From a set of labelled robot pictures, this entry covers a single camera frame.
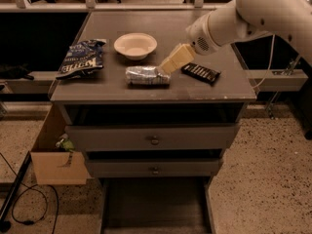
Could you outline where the white hanging cable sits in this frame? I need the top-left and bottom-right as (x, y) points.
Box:
(251, 34), (277, 90)

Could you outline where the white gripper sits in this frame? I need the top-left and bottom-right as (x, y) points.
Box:
(158, 14), (220, 74)

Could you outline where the dark chocolate bar wrapper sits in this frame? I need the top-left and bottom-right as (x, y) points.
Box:
(181, 63), (220, 84)

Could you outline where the grey open bottom drawer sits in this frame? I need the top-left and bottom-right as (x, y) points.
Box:
(97, 177), (216, 234)

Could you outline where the silver blue redbull can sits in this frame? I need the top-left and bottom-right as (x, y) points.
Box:
(125, 66), (171, 86)

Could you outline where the white paper bowl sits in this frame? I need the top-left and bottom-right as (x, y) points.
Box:
(114, 33), (157, 60)

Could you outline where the green item in box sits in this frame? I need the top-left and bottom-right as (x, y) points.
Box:
(56, 134), (75, 152)

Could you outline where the grey top drawer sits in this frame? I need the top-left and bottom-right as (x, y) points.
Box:
(65, 125), (239, 151)

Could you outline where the grey middle drawer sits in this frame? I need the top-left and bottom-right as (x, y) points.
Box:
(85, 159), (223, 177)

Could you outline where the grey drawer cabinet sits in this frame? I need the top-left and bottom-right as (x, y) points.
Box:
(52, 11), (256, 162)

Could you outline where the black floor cable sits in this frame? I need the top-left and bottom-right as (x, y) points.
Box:
(0, 152), (60, 234)

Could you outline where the blue kettle chips bag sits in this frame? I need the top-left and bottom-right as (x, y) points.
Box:
(56, 39), (106, 80)

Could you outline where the cardboard box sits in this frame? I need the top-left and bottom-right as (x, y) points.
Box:
(30, 105), (89, 185)

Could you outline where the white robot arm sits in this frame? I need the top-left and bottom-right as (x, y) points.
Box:
(159, 0), (312, 74)

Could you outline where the black floor bar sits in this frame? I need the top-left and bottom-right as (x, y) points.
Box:
(0, 152), (31, 234)

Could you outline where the black object on rail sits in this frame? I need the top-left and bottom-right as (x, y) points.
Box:
(0, 64), (34, 80)

